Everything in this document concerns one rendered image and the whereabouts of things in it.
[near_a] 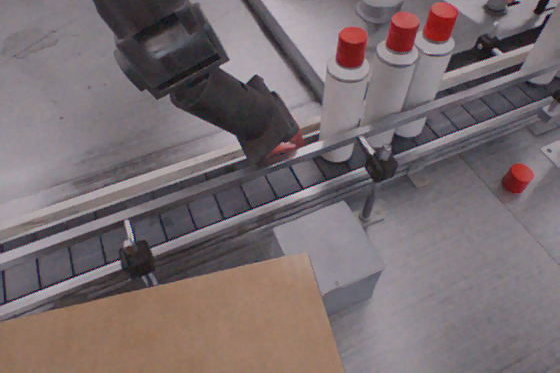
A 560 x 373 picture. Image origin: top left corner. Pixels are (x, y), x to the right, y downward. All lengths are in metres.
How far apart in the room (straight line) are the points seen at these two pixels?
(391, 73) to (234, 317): 0.37
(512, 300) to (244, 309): 0.44
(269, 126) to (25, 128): 0.49
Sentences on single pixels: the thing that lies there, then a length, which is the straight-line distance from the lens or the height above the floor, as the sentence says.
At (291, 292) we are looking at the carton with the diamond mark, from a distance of 0.27.
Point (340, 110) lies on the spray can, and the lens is 0.54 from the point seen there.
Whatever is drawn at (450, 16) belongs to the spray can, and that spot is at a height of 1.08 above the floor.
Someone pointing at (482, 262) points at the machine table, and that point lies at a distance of 0.66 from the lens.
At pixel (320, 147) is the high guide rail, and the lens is 0.54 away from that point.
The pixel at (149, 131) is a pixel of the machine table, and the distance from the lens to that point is 0.76.
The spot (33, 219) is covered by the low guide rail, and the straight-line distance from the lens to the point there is 0.61.
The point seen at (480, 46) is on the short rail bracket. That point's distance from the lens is 0.85.
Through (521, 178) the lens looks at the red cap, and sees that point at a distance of 0.72.
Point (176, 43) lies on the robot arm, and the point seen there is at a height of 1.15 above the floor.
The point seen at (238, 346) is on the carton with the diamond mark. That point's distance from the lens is 0.26.
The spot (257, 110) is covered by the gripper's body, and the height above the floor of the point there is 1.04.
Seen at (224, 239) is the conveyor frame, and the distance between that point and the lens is 0.60.
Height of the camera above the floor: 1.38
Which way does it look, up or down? 52 degrees down
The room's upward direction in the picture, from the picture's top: straight up
